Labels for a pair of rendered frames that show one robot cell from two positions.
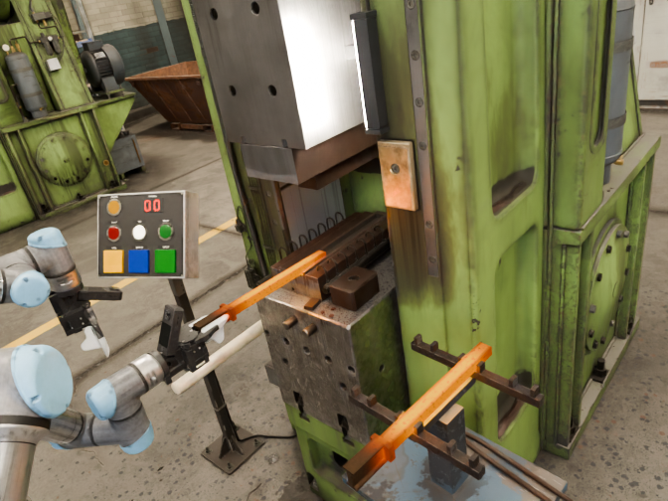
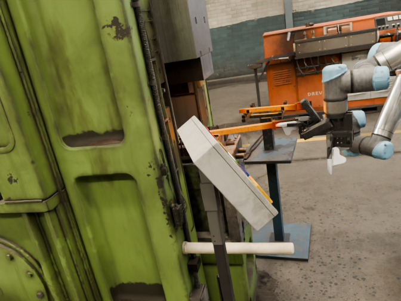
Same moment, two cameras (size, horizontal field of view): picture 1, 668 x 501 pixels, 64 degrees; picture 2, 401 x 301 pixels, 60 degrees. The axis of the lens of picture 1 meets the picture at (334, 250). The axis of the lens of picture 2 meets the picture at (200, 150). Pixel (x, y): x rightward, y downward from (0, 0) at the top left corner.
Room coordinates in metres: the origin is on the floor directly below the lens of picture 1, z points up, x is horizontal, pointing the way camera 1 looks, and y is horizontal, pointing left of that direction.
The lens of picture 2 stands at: (2.15, 1.45, 1.47)
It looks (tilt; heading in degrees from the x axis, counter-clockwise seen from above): 19 degrees down; 242
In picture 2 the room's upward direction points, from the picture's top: 10 degrees counter-clockwise
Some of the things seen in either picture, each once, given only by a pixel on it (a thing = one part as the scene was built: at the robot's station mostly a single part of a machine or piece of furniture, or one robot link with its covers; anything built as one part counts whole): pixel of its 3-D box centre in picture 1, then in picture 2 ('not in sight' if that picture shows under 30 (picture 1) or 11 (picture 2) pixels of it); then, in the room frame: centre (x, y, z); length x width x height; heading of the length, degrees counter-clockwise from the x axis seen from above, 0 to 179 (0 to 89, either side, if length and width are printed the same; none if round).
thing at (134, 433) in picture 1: (124, 426); (354, 143); (0.93, 0.53, 0.90); 0.11 x 0.08 x 0.11; 83
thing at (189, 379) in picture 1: (226, 352); (237, 248); (1.53, 0.44, 0.62); 0.44 x 0.05 x 0.05; 135
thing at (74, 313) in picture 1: (73, 306); (338, 129); (1.21, 0.69, 1.07); 0.09 x 0.08 x 0.12; 122
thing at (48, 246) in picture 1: (50, 252); (335, 82); (1.22, 0.69, 1.23); 0.09 x 0.08 x 0.11; 130
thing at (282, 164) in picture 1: (320, 138); (163, 71); (1.50, -0.02, 1.32); 0.42 x 0.20 x 0.10; 135
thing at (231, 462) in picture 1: (230, 440); not in sight; (1.69, 0.58, 0.05); 0.22 x 0.22 x 0.09; 45
